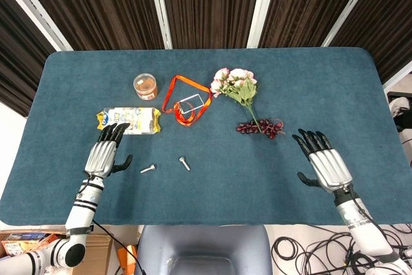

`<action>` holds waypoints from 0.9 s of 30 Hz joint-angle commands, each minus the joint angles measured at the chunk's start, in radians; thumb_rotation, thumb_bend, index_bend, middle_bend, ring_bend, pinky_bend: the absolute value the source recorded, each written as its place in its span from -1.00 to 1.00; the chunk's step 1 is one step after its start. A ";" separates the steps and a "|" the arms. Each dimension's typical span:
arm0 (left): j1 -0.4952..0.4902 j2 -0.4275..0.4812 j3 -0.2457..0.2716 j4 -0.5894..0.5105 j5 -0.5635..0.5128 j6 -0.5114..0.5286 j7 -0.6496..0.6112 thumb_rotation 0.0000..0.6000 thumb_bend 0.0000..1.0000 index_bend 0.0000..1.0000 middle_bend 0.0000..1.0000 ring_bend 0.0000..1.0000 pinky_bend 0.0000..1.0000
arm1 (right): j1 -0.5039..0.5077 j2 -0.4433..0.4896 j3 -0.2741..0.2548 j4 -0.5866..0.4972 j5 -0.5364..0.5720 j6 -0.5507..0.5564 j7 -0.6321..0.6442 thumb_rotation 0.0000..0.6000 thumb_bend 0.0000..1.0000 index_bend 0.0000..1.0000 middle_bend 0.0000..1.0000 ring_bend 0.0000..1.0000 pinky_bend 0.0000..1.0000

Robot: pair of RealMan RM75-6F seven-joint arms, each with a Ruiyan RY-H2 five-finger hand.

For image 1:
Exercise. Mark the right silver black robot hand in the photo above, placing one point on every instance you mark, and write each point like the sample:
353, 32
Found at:
331, 168

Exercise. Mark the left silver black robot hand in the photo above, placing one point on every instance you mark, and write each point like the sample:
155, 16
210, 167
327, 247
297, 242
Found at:
99, 159

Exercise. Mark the silver bolt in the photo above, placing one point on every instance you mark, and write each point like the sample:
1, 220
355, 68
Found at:
184, 163
147, 168

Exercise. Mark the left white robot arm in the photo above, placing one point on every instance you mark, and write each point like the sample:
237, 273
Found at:
80, 214

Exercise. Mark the yellow white snack package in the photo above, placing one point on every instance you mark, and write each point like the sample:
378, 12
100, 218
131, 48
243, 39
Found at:
141, 120

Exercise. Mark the dark red artificial grapes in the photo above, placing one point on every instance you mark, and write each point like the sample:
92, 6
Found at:
267, 128

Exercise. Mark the clear jar brown contents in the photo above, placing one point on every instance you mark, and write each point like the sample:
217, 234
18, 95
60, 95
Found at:
145, 86

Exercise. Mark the white grey bundle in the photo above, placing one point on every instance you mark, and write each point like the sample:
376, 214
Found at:
399, 107

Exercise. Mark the brown cardboard box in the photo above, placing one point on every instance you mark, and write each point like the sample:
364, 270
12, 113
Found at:
96, 252

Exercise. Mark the clear badge holder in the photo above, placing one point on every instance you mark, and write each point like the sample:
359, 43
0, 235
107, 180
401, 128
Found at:
191, 103

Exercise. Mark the teal table cloth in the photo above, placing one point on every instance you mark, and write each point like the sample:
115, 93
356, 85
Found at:
225, 185

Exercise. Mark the orange blue printed carton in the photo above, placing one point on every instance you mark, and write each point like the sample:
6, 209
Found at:
19, 246

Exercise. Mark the pink artificial flower bouquet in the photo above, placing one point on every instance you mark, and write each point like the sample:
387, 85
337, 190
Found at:
239, 89

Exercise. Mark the grey blue chair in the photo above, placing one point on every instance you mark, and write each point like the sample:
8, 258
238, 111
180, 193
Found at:
202, 246

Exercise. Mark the white partition post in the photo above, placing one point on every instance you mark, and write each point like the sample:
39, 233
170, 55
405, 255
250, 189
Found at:
351, 7
262, 7
35, 11
160, 7

